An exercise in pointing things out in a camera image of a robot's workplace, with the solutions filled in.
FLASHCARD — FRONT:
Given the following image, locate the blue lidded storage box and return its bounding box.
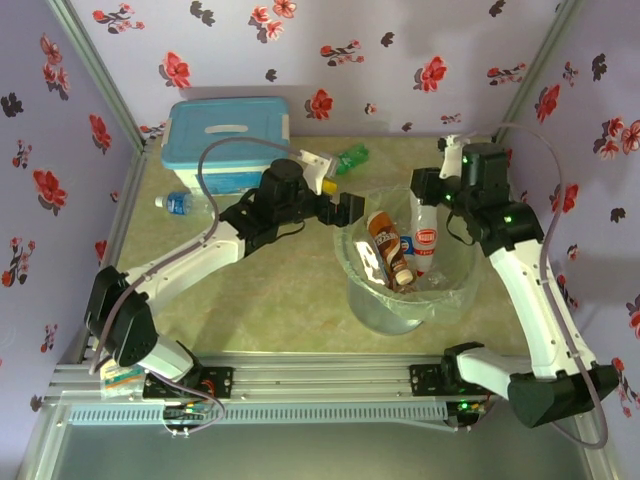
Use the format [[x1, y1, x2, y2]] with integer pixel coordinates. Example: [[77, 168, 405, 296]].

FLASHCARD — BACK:
[[160, 96, 292, 194]]

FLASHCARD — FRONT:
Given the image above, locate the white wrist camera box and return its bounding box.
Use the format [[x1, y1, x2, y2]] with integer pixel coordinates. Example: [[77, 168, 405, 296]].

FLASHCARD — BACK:
[[438, 133, 467, 180], [298, 148, 335, 195]]

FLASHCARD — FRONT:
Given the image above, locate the small plastic packet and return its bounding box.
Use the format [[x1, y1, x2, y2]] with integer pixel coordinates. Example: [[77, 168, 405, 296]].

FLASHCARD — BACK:
[[98, 363, 147, 401]]

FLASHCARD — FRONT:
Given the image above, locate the red label clear bottle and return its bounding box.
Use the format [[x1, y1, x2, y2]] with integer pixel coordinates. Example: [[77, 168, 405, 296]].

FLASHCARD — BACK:
[[409, 197, 441, 281]]

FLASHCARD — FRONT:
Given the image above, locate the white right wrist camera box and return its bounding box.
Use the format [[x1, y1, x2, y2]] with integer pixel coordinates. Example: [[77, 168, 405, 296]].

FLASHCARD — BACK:
[[438, 133, 467, 180]]

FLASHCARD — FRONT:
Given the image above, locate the aluminium side rail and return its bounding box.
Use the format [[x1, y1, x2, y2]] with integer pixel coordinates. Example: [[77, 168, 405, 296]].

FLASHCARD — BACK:
[[82, 142, 151, 361]]

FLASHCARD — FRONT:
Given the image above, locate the green circuit board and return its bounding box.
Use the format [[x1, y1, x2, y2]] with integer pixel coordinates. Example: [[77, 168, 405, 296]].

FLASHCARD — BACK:
[[164, 403, 211, 421]]

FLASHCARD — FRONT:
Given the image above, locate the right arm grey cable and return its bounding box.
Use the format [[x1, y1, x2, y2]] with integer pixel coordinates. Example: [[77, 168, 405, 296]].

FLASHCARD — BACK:
[[462, 122, 611, 449]]

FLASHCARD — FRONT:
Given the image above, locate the green bottle yellow cap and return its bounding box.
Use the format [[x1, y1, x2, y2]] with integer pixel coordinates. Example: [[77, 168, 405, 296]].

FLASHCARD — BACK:
[[322, 143, 371, 195]]

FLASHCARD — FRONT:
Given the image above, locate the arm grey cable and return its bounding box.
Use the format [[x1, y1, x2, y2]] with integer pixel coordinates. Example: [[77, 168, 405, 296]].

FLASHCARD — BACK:
[[462, 122, 611, 449], [89, 137, 321, 376]]

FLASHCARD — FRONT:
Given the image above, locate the grey slotted cable duct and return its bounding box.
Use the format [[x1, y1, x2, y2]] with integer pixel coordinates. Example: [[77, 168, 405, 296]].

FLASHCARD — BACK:
[[67, 402, 449, 426]]

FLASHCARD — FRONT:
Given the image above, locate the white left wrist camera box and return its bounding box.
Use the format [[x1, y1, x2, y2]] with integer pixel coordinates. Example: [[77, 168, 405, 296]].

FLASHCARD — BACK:
[[298, 148, 335, 195]]

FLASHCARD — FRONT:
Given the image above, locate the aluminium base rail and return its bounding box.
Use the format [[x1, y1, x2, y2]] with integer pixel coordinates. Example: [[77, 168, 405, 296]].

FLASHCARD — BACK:
[[49, 349, 501, 434]]

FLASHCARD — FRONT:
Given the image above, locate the aluminium frame post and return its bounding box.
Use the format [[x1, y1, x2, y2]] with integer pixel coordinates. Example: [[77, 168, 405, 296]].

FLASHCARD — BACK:
[[44, 0, 149, 154], [492, 0, 586, 146]]

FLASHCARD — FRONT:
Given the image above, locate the left arm grey cable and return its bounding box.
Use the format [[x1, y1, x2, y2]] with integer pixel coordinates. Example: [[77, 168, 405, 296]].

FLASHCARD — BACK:
[[89, 137, 321, 376]]

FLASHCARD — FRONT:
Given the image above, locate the bin with clear plastic liner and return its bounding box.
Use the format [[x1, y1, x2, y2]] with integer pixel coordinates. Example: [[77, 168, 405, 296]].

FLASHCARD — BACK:
[[332, 184, 480, 321]]

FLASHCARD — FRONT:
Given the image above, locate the brown orange drink bottle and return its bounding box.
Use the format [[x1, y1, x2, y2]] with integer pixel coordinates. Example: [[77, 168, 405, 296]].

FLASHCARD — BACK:
[[367, 209, 414, 286]]

